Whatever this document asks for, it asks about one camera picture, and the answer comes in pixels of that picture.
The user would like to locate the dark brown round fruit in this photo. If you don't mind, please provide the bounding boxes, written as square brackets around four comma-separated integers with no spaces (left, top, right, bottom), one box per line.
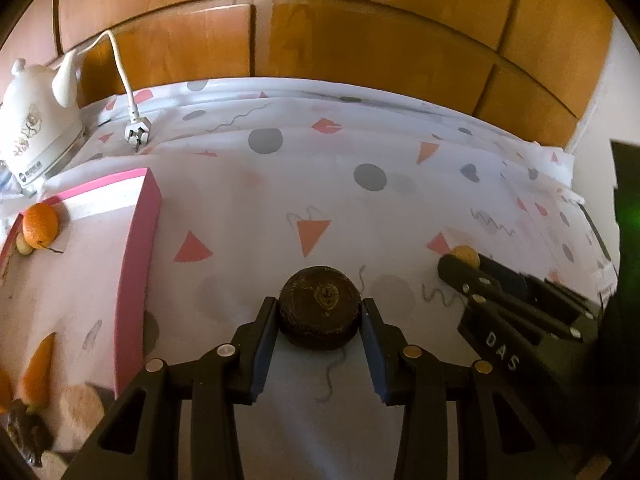
[277,266,362,352]

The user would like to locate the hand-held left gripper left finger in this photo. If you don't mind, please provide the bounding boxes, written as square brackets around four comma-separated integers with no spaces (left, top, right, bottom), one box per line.
[60,296,280,480]

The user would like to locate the orange slice in tray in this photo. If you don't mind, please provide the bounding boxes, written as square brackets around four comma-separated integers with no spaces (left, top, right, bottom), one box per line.
[17,332,56,408]

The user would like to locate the white ceramic electric kettle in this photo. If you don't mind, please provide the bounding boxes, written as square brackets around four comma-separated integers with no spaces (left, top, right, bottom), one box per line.
[0,50,86,186]

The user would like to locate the orange tangerine with stem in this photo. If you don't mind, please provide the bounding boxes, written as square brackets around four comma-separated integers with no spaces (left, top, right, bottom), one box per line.
[21,203,65,254]

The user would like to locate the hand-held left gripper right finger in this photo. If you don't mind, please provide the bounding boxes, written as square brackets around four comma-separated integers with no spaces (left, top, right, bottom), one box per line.
[361,298,576,480]

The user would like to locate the white power cord with plug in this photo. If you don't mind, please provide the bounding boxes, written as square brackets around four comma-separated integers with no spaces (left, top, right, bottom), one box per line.
[75,30,152,153]

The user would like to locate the white patterned tablecloth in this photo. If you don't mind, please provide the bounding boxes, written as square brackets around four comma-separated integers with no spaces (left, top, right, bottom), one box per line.
[0,77,621,480]

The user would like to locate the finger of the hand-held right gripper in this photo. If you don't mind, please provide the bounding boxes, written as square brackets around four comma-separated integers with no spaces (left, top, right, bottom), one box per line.
[439,254,583,342]
[479,256,598,321]

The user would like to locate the pink-edged cardboard box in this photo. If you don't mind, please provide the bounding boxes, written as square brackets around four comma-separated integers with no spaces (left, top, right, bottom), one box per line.
[0,167,162,478]

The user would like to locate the silver kettle base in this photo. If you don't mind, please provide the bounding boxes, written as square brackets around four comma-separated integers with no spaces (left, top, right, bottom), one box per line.
[17,127,90,196]

